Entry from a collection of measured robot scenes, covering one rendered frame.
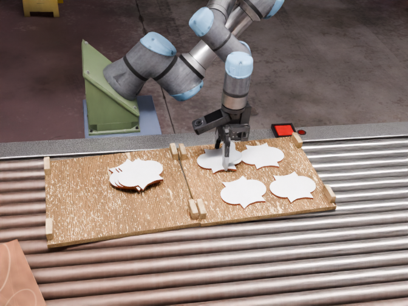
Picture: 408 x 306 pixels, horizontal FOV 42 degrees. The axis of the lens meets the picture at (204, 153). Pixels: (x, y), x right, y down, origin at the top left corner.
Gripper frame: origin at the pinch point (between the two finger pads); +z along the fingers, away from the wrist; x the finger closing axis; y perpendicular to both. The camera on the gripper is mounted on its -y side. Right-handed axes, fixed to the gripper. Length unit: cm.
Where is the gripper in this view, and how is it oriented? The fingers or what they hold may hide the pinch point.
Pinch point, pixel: (219, 158)
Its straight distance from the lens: 167.7
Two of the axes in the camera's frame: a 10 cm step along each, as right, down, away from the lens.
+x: -2.3, -6.0, 7.7
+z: -0.9, 8.0, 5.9
